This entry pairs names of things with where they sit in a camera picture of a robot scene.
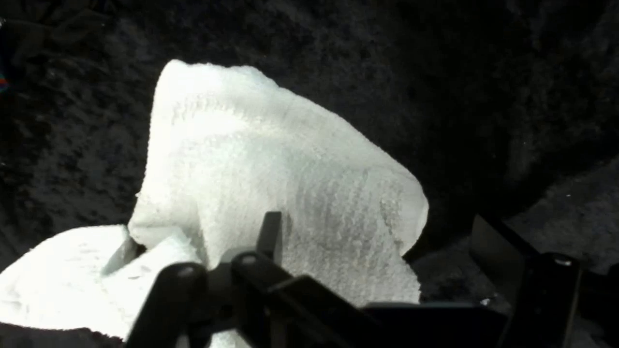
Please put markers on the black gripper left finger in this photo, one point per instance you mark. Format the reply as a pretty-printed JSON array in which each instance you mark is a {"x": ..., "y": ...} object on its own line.
[{"x": 257, "y": 303}]

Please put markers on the black tablecloth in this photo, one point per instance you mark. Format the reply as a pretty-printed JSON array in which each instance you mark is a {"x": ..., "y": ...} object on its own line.
[{"x": 503, "y": 98}]

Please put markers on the white terry towel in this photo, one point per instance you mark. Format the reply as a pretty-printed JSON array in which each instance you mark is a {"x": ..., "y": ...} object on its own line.
[{"x": 257, "y": 148}]

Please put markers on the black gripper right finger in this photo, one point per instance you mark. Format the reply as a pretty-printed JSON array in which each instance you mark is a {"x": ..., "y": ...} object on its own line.
[{"x": 548, "y": 297}]

